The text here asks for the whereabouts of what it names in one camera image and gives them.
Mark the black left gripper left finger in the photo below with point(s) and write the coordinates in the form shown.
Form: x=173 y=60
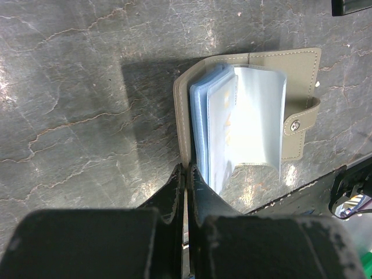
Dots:
x=144 y=242

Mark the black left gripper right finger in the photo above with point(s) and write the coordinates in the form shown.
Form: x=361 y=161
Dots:
x=226 y=244

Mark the beige leather card holder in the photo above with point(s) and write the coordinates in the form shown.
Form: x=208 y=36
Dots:
x=275 y=106

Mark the black card tray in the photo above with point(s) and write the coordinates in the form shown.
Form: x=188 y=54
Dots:
x=345 y=7

